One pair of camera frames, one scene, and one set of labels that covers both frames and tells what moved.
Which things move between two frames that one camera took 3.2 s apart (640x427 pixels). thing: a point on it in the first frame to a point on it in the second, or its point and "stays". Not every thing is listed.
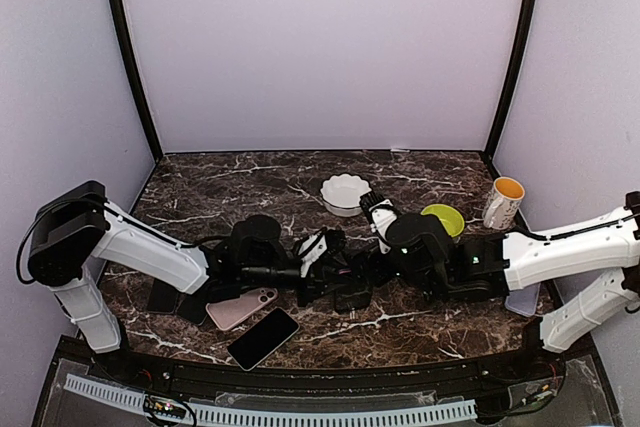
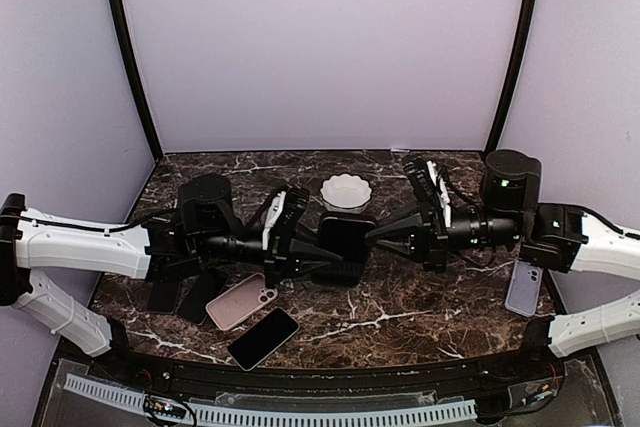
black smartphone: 163,297 stays
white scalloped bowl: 341,194 stays
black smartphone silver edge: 263,338 stays
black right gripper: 379,274 to 432,240
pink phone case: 226,314 stays
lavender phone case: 524,300 stays
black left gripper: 319,280 to 288,260
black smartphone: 352,293 to 343,234
